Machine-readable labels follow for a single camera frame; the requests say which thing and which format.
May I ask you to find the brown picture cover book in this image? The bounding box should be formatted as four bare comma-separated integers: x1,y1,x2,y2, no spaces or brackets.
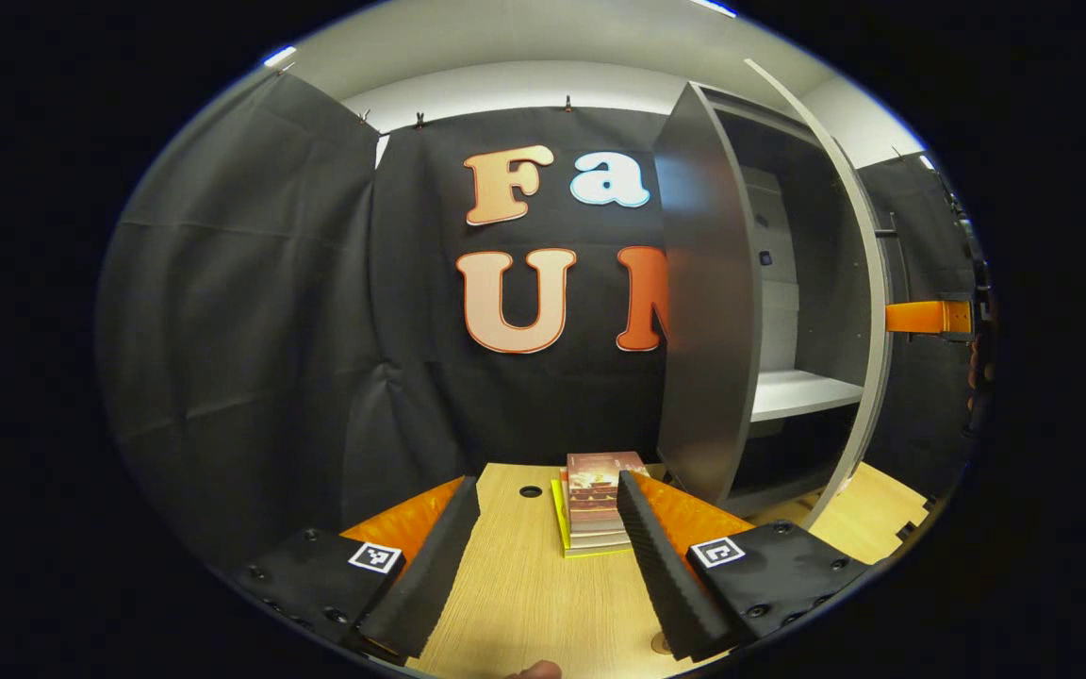
565,451,650,534

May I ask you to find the black door handle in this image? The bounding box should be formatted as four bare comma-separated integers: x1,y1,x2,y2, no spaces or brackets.
873,212,907,312

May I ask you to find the beige cabinet door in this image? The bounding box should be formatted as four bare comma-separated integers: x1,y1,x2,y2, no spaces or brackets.
743,58,895,529

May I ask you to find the black backdrop cloth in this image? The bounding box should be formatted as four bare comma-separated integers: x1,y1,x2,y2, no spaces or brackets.
95,71,987,567

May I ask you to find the white cabinet shelf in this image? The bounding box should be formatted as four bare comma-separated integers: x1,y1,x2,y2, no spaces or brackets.
750,370,866,422

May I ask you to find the thin paperback book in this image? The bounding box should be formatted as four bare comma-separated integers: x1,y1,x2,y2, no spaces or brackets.
562,528,634,550

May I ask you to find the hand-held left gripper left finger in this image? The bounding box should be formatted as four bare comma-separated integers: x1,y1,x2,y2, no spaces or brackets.
232,474,483,661

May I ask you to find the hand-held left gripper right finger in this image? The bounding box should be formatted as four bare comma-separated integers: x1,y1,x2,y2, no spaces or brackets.
615,470,869,663

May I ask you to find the dark grey cabinet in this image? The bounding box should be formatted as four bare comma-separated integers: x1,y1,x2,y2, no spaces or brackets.
653,82,893,505

